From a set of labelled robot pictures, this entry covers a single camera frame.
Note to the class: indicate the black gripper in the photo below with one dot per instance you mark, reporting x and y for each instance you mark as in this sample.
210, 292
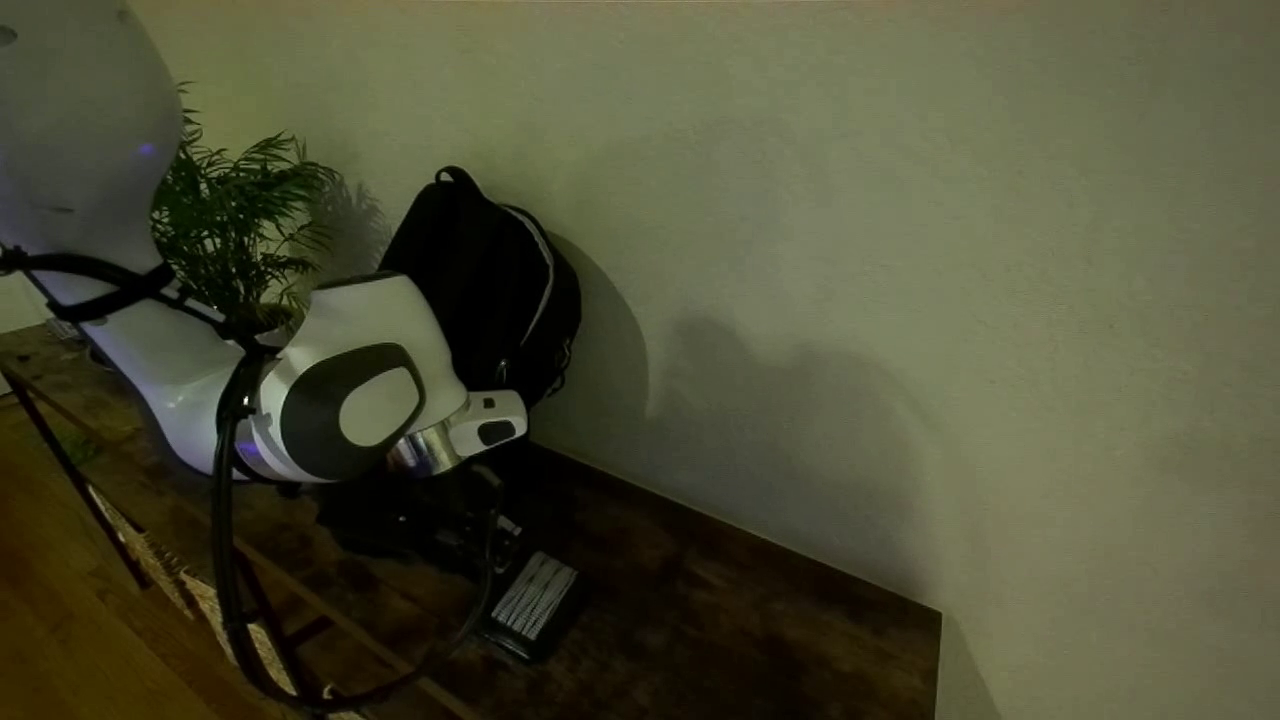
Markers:
459, 521

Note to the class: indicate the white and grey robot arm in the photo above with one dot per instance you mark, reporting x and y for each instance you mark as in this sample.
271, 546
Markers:
89, 122

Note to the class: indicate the black backpack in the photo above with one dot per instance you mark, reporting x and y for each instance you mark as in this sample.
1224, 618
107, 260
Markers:
510, 310

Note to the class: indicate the dark wooden console table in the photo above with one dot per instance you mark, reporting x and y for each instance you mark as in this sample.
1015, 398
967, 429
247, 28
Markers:
669, 618

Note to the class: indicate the green potted plant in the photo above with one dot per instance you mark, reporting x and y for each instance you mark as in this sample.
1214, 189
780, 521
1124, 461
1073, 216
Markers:
241, 229

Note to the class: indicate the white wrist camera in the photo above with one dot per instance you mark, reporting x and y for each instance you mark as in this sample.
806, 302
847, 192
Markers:
476, 424

